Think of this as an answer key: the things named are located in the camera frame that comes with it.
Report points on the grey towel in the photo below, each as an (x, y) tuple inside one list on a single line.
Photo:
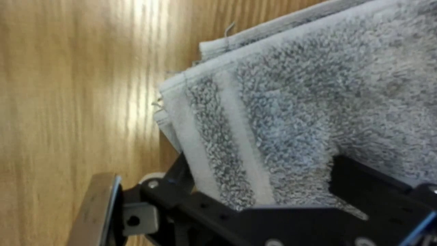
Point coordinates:
[(319, 104)]

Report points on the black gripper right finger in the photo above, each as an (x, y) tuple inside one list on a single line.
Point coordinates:
[(378, 196)]

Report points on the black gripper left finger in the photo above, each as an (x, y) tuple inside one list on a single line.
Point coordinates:
[(159, 205)]

